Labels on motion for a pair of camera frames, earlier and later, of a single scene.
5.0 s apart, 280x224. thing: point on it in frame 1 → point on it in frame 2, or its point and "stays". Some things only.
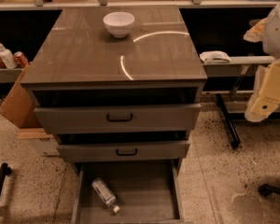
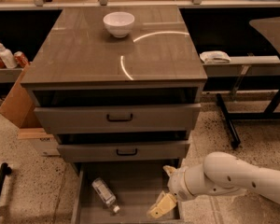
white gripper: x=277 y=35 → x=176 y=183
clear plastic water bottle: x=105 y=194 stays
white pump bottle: x=7 y=55 stays
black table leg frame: x=229 y=116 stays
